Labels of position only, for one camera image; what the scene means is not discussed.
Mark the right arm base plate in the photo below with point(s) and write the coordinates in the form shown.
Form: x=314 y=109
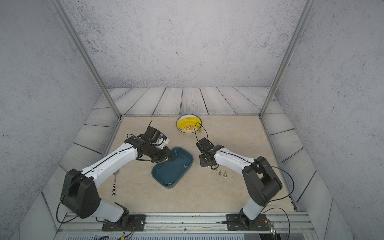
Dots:
x=237 y=222

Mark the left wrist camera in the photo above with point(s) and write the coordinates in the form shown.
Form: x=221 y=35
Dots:
x=154 y=135

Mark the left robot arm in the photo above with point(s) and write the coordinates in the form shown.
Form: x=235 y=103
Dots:
x=80 y=189

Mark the left frame post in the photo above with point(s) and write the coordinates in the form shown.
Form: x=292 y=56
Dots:
x=69 y=28

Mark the right frame post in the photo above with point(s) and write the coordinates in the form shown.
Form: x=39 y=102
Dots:
x=308 y=7

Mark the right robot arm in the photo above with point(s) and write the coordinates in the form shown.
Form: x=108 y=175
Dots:
x=261 y=181

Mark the round patterned plate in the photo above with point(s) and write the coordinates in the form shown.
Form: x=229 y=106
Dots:
x=189 y=123

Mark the aluminium mounting rail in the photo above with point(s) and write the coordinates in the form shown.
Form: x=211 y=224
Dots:
x=219 y=223

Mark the spoon with patterned handle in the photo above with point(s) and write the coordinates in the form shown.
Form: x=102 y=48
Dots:
x=115 y=183

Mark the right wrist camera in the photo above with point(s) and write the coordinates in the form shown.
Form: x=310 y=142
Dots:
x=204 y=146

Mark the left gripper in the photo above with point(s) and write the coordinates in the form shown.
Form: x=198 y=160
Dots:
x=166 y=156

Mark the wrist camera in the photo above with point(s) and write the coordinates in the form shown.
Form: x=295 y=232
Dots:
x=204 y=146
x=154 y=135

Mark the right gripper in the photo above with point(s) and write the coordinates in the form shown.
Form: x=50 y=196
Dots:
x=202 y=163

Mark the frame post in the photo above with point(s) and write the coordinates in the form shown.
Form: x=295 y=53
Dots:
x=69 y=28
x=308 y=7

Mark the yellow banana bunch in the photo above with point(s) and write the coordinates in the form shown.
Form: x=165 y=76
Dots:
x=189 y=123

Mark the teal plastic storage box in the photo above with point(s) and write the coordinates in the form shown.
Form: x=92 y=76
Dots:
x=169 y=173

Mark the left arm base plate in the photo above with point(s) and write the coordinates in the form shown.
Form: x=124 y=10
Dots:
x=129 y=223

